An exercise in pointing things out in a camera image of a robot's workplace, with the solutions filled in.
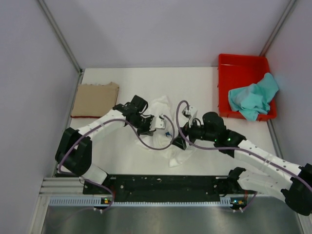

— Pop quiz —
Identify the folded brown t shirt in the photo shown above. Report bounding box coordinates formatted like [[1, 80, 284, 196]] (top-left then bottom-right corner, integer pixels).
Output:
[[71, 82, 119, 118]]

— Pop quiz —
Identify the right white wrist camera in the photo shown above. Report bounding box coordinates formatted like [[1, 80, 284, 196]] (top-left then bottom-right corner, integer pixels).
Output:
[[182, 105, 198, 120]]

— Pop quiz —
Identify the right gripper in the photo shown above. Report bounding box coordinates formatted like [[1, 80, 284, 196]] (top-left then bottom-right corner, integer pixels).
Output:
[[171, 116, 216, 150]]

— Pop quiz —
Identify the white t shirt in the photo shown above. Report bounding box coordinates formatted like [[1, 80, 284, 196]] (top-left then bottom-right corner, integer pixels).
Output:
[[134, 95, 203, 168]]

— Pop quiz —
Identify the red plastic bin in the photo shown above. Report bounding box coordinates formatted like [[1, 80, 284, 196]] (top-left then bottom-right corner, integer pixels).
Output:
[[218, 54, 277, 121]]

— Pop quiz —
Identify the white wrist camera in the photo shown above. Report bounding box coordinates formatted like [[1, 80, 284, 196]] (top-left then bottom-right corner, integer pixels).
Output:
[[182, 105, 198, 120], [151, 115, 166, 130]]

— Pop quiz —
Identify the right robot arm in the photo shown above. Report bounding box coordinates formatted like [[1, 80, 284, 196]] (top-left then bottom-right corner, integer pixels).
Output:
[[177, 108, 312, 216]]

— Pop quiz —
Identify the aluminium frame rail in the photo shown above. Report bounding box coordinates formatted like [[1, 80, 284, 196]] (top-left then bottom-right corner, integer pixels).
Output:
[[39, 176, 306, 195]]

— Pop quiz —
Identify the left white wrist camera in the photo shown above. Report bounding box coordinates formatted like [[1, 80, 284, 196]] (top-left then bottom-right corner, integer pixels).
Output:
[[151, 115, 166, 130]]

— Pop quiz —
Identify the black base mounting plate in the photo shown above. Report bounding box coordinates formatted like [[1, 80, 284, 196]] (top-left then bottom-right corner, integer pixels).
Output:
[[82, 173, 256, 202]]

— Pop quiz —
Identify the grey slotted cable duct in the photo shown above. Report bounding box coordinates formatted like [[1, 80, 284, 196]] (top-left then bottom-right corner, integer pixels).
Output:
[[49, 196, 245, 207]]

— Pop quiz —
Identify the teal t shirt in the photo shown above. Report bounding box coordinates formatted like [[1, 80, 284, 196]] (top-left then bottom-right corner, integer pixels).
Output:
[[228, 73, 279, 121]]

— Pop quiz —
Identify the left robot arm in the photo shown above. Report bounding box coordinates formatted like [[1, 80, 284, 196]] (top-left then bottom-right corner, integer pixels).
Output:
[[55, 95, 155, 194]]

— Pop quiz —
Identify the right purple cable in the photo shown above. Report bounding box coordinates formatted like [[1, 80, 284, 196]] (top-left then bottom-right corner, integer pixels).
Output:
[[175, 100, 312, 212]]

